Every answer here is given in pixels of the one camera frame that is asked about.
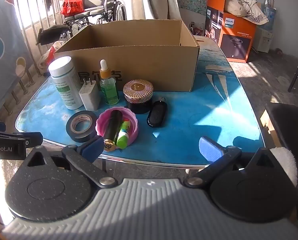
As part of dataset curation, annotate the black electrical tape roll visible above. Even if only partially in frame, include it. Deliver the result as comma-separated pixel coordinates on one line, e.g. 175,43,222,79
66,111,97,142

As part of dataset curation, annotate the pink plastic lid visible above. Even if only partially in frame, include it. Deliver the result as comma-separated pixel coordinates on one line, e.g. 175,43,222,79
95,107,138,149

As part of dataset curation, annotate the green glue stick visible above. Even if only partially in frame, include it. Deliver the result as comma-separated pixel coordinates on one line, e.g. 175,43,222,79
116,119,131,149

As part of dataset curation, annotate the black cylinder tube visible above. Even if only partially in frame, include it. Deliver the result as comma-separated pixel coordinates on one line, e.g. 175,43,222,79
103,109,122,152

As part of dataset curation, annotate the black key fob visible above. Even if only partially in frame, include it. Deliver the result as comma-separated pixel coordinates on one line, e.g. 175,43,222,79
147,98,167,128

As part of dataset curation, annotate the green dropper bottle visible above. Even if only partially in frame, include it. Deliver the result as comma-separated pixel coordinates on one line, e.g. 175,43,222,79
100,59,119,105

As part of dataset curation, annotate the gold lid black jar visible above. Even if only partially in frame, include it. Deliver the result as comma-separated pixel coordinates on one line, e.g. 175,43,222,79
122,79,154,114

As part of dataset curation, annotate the white power adapter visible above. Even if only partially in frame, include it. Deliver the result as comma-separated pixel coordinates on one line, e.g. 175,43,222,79
79,78,100,111

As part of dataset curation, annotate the black tracker device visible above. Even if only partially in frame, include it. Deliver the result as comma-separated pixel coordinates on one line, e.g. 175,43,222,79
265,103,298,219

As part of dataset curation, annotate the patterned grey cloth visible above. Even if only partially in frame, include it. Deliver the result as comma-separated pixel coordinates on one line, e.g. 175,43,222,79
0,0,33,108

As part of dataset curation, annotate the red bag on floor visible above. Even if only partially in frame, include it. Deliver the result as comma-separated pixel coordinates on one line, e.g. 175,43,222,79
37,41,65,74

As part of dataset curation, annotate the white pill bottle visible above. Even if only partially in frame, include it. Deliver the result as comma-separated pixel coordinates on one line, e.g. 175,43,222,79
48,56,83,110

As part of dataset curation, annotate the open cardboard box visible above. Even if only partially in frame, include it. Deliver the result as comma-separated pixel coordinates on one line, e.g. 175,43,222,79
54,20,199,92

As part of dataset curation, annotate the white small cabinet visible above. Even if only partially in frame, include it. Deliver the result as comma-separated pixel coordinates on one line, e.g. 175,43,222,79
252,27,274,53

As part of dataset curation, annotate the orange Philips box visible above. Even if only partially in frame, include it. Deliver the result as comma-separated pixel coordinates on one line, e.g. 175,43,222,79
204,0,256,63

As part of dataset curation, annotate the white cap on box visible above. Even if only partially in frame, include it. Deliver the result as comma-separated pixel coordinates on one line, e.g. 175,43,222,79
224,0,269,25

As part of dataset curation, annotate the wheelchair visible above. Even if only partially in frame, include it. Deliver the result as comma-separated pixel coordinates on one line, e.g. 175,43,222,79
36,0,127,45

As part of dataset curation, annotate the red plastic bag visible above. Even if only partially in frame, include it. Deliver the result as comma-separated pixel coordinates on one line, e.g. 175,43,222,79
61,0,84,17

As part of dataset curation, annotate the white curtain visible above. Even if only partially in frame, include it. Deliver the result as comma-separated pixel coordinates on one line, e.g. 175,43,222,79
131,0,182,20

